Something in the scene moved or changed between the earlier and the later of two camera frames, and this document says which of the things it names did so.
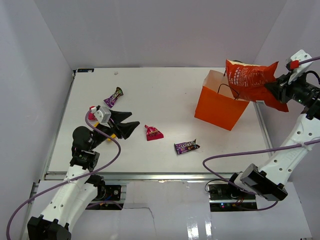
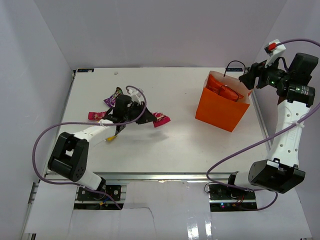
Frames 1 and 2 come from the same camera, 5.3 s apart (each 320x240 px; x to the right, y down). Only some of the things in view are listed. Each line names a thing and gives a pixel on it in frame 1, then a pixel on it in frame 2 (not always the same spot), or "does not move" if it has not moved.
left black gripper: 124,129 -> 146,117
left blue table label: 85,70 does not move
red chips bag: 247,82 -> 214,85
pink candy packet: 91,117 does not move
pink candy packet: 153,133 -> 161,119
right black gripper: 281,88 -> 249,79
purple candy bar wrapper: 110,101 does not move
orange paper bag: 216,104 does not move
